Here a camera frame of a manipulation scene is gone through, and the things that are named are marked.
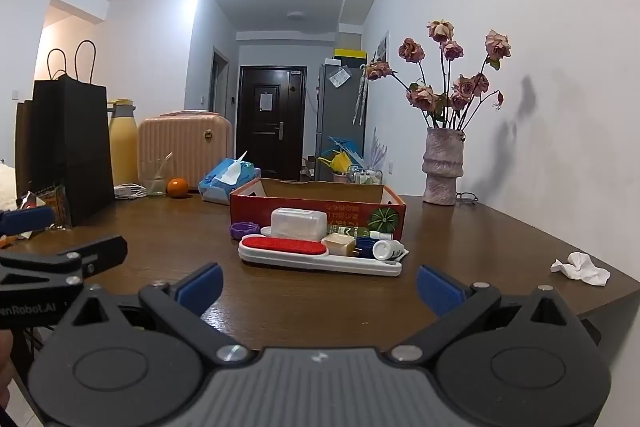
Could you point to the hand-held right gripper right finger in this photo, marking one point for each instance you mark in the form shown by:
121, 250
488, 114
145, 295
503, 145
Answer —
439, 289

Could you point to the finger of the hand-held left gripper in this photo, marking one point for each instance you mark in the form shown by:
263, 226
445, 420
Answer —
27, 219
100, 252

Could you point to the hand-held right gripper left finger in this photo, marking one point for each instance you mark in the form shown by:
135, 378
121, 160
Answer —
201, 288

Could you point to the small white bottle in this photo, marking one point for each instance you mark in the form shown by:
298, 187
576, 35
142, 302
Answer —
387, 250

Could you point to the purple plastic cap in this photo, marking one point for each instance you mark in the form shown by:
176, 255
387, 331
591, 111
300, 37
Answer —
243, 231

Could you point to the green spray bottle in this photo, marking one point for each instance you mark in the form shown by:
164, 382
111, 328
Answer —
375, 234

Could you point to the red and white lint brush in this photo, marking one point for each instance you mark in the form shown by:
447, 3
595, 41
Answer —
287, 247

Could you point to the small yellow jar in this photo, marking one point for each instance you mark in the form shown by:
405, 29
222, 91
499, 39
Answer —
337, 244

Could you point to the clear plastic swab container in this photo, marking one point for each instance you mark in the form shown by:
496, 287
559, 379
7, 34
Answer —
297, 223

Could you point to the red cardboard box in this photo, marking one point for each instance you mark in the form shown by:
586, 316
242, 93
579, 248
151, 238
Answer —
345, 207

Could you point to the snack packet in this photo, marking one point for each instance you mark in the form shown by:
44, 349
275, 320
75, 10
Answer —
50, 207

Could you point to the dark brown paper bag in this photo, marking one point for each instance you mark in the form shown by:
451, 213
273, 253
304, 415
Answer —
23, 147

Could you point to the black paper bag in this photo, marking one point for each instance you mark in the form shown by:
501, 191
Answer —
75, 147

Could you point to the clear glass cup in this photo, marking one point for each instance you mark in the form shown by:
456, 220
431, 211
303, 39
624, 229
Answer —
154, 179

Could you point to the black eyeglasses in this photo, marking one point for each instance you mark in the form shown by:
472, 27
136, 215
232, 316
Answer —
466, 198

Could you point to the orange fruit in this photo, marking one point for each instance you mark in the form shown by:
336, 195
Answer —
177, 188

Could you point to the blue tissue pack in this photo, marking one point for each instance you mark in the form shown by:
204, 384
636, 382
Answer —
220, 184

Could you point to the yellow thermos bottle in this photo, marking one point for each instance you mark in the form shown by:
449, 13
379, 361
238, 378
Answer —
123, 147

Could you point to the pink ceramic vase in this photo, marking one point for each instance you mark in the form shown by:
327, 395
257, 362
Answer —
442, 167

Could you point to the crumpled white tissue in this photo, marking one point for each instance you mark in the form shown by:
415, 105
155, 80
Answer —
582, 268

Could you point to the pink ribbed suitcase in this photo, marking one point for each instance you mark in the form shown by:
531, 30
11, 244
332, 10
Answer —
195, 142

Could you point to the pink flower pot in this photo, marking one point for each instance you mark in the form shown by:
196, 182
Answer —
340, 178

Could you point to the purple flower decoration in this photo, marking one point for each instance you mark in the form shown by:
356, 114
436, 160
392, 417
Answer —
380, 149

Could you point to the yellow watering can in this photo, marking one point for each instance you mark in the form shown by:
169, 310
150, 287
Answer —
337, 163

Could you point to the blue folded kite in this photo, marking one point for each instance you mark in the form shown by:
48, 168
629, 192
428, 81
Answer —
345, 146

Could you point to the dark entrance door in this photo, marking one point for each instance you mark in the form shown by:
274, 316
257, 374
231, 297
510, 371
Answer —
287, 132

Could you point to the paper sheet on door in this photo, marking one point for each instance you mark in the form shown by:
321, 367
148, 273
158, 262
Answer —
265, 102

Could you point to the grey refrigerator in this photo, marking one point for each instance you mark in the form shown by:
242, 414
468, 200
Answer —
335, 117

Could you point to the dried pink roses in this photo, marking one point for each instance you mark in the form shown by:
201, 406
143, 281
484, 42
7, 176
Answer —
467, 87

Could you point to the grey interior door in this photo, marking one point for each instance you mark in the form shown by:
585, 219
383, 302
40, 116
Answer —
220, 82

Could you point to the hanging folded umbrella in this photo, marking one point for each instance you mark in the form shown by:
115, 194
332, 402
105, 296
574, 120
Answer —
361, 97

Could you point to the clear bag on refrigerator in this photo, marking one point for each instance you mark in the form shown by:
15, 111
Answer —
339, 77

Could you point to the yellow box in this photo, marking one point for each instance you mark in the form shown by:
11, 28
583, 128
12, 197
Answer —
350, 55

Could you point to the small ceiling lamp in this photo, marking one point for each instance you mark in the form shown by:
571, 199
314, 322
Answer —
296, 15

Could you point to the wall poster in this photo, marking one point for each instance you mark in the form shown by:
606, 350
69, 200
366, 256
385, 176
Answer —
382, 47

